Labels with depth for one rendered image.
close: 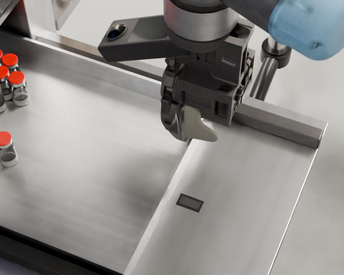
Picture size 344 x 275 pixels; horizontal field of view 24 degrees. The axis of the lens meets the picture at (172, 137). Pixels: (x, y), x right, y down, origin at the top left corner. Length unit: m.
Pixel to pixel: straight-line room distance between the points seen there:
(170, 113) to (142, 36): 0.09
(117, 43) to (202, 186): 0.21
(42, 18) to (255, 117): 0.32
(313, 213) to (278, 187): 1.03
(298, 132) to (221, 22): 0.27
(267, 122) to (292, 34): 0.35
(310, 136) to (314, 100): 1.21
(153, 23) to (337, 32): 0.25
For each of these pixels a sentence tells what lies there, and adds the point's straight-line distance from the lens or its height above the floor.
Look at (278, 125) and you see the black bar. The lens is 0.99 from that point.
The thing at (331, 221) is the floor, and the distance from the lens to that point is 1.98.
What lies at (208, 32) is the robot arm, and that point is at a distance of 0.76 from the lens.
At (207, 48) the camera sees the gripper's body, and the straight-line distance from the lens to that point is 0.78.
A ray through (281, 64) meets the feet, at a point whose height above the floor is 0.11.
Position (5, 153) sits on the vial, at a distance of 0.96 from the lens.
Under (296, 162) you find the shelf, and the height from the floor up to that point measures 0.88.
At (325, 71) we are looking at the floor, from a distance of 2.26.
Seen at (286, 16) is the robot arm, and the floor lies 1.23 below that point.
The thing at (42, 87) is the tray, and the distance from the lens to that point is 1.06.
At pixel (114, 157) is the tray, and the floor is 0.88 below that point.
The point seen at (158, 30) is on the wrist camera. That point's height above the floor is 1.08.
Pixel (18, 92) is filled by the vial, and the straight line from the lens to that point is 1.02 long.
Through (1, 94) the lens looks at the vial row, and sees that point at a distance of 1.02.
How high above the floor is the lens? 1.69
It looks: 54 degrees down
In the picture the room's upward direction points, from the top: straight up
